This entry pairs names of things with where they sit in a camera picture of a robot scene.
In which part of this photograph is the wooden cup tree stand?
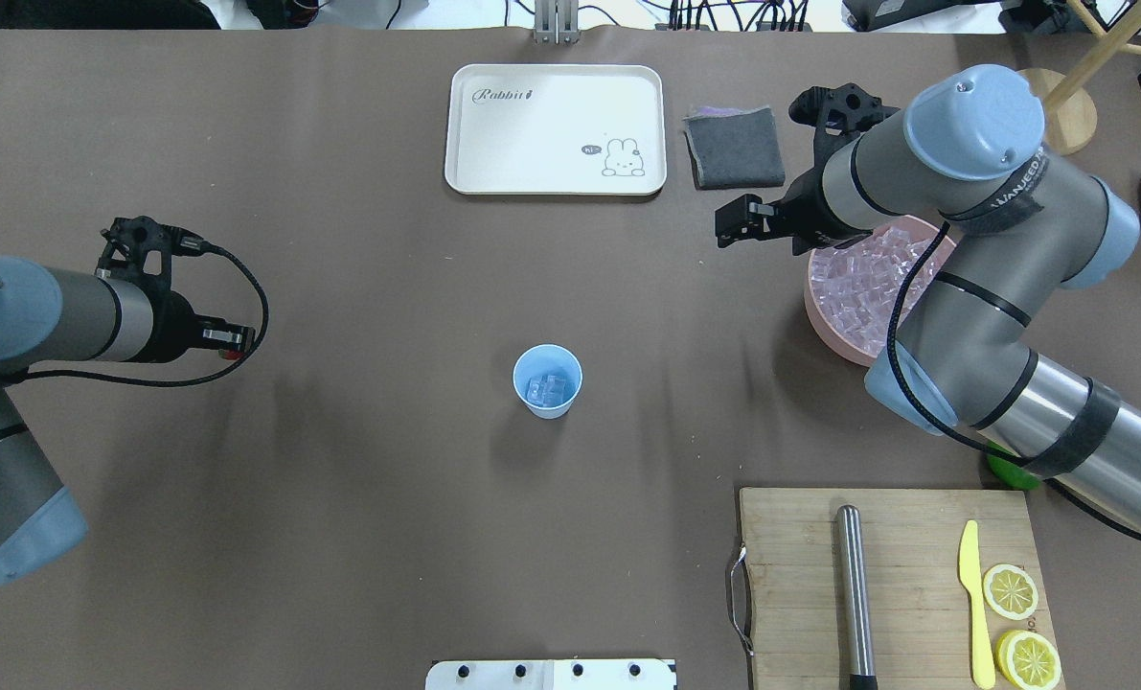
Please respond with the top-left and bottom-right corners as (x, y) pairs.
(1018, 1), (1141, 154)

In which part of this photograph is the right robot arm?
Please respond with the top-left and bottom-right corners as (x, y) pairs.
(714, 64), (1141, 539)

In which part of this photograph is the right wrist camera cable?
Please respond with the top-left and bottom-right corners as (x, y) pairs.
(887, 218), (1141, 552)

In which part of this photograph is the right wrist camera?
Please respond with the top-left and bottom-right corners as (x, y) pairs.
(788, 83), (900, 169)

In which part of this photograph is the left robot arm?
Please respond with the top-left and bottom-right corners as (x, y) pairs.
(0, 247), (266, 587)

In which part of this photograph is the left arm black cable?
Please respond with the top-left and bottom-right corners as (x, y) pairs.
(5, 240), (272, 389)

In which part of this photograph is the lemon half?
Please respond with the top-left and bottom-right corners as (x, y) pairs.
(995, 632), (1063, 689)

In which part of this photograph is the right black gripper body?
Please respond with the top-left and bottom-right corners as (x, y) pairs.
(771, 169), (868, 255)

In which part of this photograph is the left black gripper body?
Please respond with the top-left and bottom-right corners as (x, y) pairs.
(148, 291), (201, 363)

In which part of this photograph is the cream rabbit tray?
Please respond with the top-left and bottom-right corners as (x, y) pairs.
(444, 64), (667, 197)

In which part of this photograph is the green lime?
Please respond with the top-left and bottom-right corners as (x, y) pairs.
(985, 446), (1042, 492)

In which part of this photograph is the steel muddler black tip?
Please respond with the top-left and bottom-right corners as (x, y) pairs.
(835, 505), (879, 689)

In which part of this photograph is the wooden cutting board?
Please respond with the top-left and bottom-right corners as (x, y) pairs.
(738, 488), (1044, 689)

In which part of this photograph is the pink bowl of ice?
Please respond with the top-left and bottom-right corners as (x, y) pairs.
(803, 216), (939, 368)

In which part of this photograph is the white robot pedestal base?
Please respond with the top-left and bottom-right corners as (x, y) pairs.
(424, 658), (678, 689)

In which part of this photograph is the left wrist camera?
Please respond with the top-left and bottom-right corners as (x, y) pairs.
(94, 216), (208, 293)

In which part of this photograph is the yellow plastic knife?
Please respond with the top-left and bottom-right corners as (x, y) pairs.
(957, 519), (996, 689)

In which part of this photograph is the light blue cup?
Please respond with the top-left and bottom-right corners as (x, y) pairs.
(512, 344), (583, 420)

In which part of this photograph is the lemon slice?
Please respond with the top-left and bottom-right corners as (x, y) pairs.
(981, 563), (1041, 622)

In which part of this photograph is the aluminium frame post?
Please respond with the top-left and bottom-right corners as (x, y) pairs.
(531, 0), (582, 44)

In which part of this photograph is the grey folded cloth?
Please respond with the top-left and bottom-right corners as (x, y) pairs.
(681, 105), (787, 190)

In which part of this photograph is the clear ice cube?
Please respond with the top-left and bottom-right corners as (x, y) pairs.
(544, 371), (573, 406)
(523, 375), (553, 407)

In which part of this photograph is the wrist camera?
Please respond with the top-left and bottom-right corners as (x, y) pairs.
(788, 83), (900, 169)
(94, 216), (208, 293)

